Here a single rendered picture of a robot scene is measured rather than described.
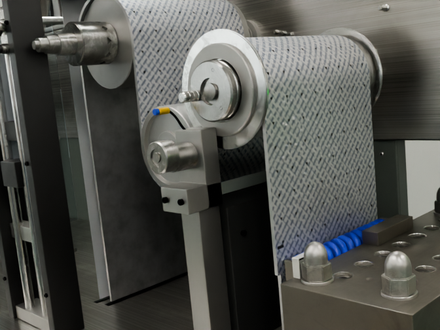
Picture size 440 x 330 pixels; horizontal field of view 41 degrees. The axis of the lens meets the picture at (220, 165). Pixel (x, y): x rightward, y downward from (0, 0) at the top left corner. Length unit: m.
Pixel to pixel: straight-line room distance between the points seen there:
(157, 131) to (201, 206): 0.17
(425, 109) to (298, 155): 0.27
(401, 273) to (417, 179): 3.03
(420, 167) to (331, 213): 2.82
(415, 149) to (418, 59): 2.68
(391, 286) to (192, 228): 0.26
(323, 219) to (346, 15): 0.37
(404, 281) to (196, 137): 0.30
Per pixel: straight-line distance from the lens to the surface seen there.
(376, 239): 0.79
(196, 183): 0.73
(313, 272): 0.66
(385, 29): 0.97
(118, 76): 0.91
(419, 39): 0.94
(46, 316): 0.98
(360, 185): 0.86
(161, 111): 0.73
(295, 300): 0.67
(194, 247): 0.75
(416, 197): 3.66
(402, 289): 0.62
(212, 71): 0.71
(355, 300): 0.62
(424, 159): 3.59
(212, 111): 0.71
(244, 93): 0.69
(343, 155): 0.82
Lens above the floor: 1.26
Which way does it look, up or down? 8 degrees down
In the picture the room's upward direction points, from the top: 6 degrees counter-clockwise
